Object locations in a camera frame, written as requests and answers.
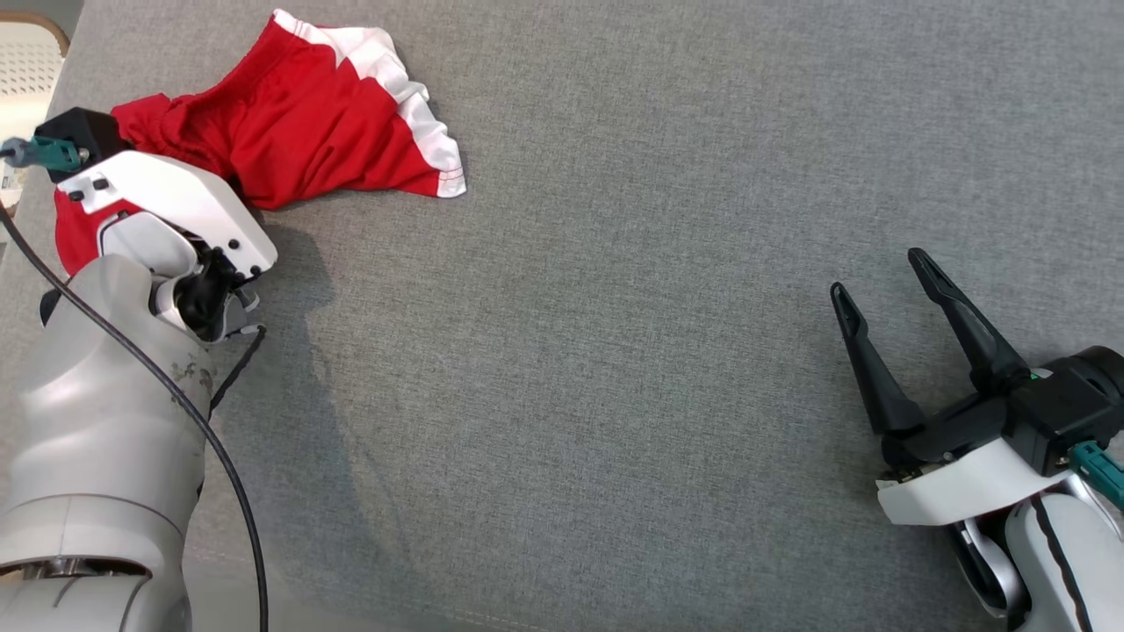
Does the thin black cable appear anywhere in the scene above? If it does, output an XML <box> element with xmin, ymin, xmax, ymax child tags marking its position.
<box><xmin>209</xmin><ymin>325</ymin><xmax>266</xmax><ymax>411</ymax></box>

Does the teal camera connector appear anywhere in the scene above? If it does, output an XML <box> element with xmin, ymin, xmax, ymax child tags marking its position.
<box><xmin>1070</xmin><ymin>442</ymin><xmax>1124</xmax><ymax>510</ymax></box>
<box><xmin>0</xmin><ymin>136</ymin><xmax>84</xmax><ymax>172</ymax></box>

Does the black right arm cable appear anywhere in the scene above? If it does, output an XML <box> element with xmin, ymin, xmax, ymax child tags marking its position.
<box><xmin>1029</xmin><ymin>494</ymin><xmax>1094</xmax><ymax>632</ymax></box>

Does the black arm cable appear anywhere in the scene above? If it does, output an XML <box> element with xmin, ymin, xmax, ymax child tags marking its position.
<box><xmin>1029</xmin><ymin>494</ymin><xmax>1094</xmax><ymax>632</ymax></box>
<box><xmin>0</xmin><ymin>202</ymin><xmax>269</xmax><ymax>632</ymax></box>

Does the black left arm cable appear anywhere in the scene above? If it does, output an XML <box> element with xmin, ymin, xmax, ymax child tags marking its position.
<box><xmin>0</xmin><ymin>202</ymin><xmax>269</xmax><ymax>632</ymax></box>

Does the teal left camera connector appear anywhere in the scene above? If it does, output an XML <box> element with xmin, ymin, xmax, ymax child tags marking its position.
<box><xmin>0</xmin><ymin>136</ymin><xmax>84</xmax><ymax>172</ymax></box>

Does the white laundry basket wooden rim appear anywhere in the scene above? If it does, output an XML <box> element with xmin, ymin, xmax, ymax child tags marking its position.
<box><xmin>0</xmin><ymin>11</ymin><xmax>71</xmax><ymax>212</ymax></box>

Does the red shorts white trim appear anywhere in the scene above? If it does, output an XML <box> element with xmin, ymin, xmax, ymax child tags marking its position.
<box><xmin>53</xmin><ymin>9</ymin><xmax>467</xmax><ymax>277</ymax></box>

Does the teal right camera connector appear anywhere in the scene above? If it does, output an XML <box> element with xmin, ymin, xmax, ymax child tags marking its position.
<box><xmin>1070</xmin><ymin>442</ymin><xmax>1124</xmax><ymax>510</ymax></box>

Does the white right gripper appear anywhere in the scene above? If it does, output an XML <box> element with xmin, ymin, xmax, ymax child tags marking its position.
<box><xmin>829</xmin><ymin>248</ymin><xmax>1069</xmax><ymax>527</ymax></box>

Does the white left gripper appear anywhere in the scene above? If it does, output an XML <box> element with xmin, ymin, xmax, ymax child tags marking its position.
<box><xmin>54</xmin><ymin>151</ymin><xmax>279</xmax><ymax>344</ymax></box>

